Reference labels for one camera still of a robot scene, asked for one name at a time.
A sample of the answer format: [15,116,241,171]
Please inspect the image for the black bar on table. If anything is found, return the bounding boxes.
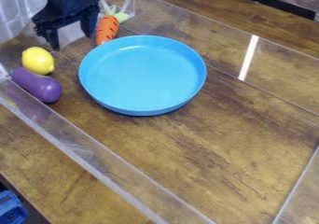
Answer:
[251,0,317,21]

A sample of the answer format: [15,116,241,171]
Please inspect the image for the purple toy eggplant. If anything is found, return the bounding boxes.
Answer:
[11,67,63,104]

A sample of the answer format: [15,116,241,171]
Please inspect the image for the yellow toy lemon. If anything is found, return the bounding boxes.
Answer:
[22,47,55,75]

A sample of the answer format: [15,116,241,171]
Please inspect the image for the blue object at corner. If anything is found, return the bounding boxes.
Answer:
[0,190,29,224]

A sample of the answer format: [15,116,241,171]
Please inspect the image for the orange toy carrot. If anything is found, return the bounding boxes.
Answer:
[95,11,130,46]

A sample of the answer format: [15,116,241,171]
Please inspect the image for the blue plastic tray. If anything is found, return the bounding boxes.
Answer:
[79,35,207,116]

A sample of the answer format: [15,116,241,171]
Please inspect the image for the clear acrylic barrier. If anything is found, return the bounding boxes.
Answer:
[0,0,319,224]

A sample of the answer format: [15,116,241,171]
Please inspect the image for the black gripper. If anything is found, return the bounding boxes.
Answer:
[33,0,101,51]

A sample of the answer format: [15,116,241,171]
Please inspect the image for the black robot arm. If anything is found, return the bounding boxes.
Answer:
[31,0,101,50]

